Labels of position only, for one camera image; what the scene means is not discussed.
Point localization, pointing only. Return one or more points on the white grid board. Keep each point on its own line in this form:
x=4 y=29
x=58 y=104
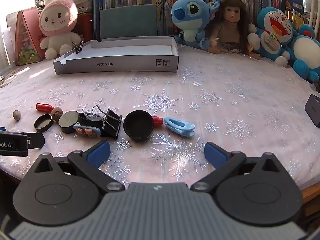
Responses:
x=12 y=20

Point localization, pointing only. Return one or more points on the plain blue hair clip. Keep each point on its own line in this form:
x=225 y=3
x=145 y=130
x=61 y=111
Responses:
x=178 y=126

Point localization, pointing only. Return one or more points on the brown-haired doll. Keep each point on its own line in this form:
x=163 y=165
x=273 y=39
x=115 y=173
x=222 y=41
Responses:
x=231 y=27

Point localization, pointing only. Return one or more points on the snowflake tablecloth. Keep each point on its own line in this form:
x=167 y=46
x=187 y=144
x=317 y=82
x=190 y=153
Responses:
x=225 y=100

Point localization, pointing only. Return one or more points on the grey crumpled cloth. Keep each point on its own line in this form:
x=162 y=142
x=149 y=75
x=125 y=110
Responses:
x=40 y=1

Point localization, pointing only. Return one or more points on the flat-topped black round lid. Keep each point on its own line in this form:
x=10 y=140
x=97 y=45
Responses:
x=68 y=121

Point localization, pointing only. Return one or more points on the blue robot cat plush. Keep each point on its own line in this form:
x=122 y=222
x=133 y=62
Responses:
x=306 y=50
x=273 y=32

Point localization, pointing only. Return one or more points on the grey cardboard box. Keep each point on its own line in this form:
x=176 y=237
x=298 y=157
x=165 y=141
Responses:
x=117 y=63

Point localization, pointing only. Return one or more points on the hollow black round lid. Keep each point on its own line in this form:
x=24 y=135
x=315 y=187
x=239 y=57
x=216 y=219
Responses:
x=138 y=128
x=43 y=123

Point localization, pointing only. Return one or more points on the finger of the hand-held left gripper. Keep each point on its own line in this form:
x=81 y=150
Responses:
x=36 y=140

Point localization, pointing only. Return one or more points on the red plastic peg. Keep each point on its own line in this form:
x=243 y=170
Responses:
x=43 y=107
x=157 y=121

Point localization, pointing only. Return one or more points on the large black binder clip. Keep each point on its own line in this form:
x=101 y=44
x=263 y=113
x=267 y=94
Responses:
x=111 y=126

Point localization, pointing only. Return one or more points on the black jar with clear lid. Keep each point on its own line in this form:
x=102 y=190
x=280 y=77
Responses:
x=87 y=120

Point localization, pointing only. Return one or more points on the white pipe rack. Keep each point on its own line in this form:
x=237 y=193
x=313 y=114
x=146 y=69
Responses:
x=312 y=2

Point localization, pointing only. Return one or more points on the pink triangular house model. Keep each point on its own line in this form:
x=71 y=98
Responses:
x=26 y=37

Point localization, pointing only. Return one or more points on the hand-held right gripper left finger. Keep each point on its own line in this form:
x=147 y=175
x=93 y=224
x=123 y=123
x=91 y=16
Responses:
x=98 y=153

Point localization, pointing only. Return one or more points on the blue alien plush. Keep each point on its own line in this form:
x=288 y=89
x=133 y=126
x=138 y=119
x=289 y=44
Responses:
x=190 y=15

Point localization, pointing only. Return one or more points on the small round brown nut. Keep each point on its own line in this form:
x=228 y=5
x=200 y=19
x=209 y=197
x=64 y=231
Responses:
x=16 y=115

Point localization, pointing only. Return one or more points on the brown walnut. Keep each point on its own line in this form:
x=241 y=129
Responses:
x=57 y=113

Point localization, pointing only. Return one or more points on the black phone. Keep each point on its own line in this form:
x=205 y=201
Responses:
x=313 y=111

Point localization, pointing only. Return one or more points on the small black binder clip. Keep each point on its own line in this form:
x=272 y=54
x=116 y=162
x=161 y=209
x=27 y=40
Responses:
x=78 y=48

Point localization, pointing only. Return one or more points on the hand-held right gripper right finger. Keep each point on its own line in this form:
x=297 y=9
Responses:
x=215 y=153

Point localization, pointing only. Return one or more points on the grey-green board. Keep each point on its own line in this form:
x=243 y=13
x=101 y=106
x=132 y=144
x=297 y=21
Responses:
x=127 y=21

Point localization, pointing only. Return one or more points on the pink bunny plush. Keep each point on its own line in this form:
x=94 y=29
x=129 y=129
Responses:
x=58 y=20

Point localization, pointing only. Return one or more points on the blue hair clip with beads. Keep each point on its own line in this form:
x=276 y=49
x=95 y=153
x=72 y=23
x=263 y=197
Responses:
x=86 y=130

